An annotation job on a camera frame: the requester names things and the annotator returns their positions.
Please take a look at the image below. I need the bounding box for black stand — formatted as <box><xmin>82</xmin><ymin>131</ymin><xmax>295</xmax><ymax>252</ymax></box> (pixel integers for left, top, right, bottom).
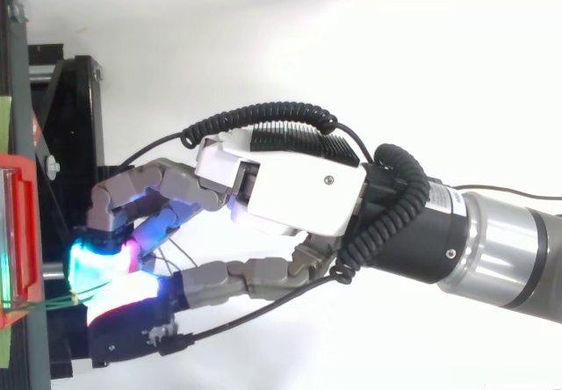
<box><xmin>0</xmin><ymin>0</ymin><xmax>104</xmax><ymax>390</ymax></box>

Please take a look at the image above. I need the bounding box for red bin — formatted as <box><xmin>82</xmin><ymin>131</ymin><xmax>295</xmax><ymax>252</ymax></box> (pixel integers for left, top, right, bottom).
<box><xmin>0</xmin><ymin>152</ymin><xmax>45</xmax><ymax>330</ymax></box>

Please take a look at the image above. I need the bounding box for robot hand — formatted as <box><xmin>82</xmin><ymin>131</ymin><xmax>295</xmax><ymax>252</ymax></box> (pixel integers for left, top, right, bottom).
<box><xmin>65</xmin><ymin>119</ymin><xmax>370</xmax><ymax>370</ymax></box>

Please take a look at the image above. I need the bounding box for thin black cable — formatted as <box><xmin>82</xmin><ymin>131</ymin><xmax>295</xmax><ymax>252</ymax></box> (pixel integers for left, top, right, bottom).
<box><xmin>188</xmin><ymin>273</ymin><xmax>340</xmax><ymax>345</ymax></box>
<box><xmin>117</xmin><ymin>130</ymin><xmax>185</xmax><ymax>170</ymax></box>

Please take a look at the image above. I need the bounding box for black coiled cable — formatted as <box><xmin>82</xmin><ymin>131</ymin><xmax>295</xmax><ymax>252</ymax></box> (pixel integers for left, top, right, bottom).
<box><xmin>180</xmin><ymin>99</ymin><xmax>432</xmax><ymax>285</ymax></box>

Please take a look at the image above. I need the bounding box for green cable bundle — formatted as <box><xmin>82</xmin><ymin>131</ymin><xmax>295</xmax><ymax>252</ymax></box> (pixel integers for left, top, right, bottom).
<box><xmin>0</xmin><ymin>290</ymin><xmax>107</xmax><ymax>314</ymax></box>

